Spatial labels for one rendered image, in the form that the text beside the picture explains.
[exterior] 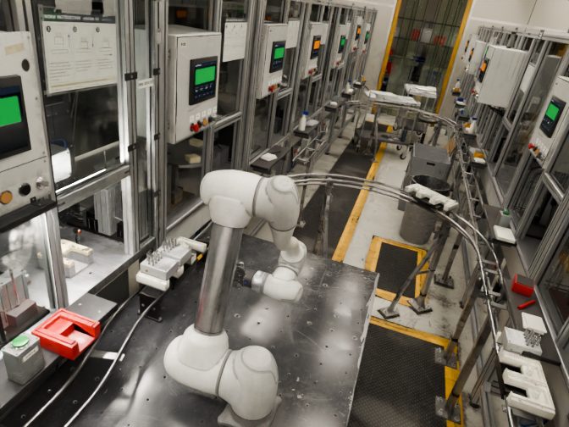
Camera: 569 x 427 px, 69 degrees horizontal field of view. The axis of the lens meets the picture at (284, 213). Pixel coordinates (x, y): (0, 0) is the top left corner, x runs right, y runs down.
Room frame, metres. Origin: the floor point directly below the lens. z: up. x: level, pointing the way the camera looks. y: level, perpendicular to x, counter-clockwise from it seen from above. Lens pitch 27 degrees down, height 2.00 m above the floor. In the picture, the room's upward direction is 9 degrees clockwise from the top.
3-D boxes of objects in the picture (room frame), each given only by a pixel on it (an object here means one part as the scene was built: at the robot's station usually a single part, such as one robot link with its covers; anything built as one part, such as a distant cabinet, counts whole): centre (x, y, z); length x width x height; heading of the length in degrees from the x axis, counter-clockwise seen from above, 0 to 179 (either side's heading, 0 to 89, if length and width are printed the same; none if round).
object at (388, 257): (3.16, -1.06, 0.01); 1.00 x 0.55 x 0.01; 166
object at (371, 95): (6.60, -1.36, 0.48); 0.88 x 0.56 x 0.96; 94
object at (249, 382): (1.00, 0.02, 0.85); 0.18 x 0.16 x 0.22; 80
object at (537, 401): (1.21, -0.99, 0.84); 0.37 x 0.14 x 0.10; 166
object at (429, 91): (7.74, -2.07, 0.48); 0.84 x 0.58 x 0.97; 174
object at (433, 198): (2.83, -1.04, 0.84); 0.37 x 0.14 x 0.10; 44
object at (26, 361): (0.84, 0.69, 0.97); 0.08 x 0.08 x 0.12; 76
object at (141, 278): (1.56, 0.47, 0.84); 0.36 x 0.14 x 0.10; 166
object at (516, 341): (1.32, -1.02, 0.92); 0.13 x 0.10 x 0.09; 76
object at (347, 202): (5.74, -0.93, 0.01); 5.85 x 0.59 x 0.01; 166
